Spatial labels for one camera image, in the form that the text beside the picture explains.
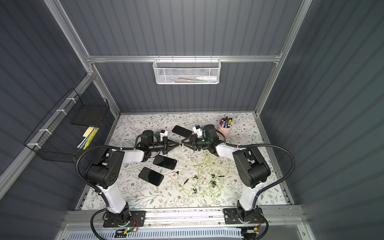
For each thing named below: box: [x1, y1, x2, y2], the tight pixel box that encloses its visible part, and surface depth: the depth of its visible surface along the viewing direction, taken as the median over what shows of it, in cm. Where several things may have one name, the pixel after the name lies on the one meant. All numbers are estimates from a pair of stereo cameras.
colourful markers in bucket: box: [219, 116, 233, 129], surface depth 100 cm
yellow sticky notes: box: [82, 126, 95, 138], surface depth 78 cm
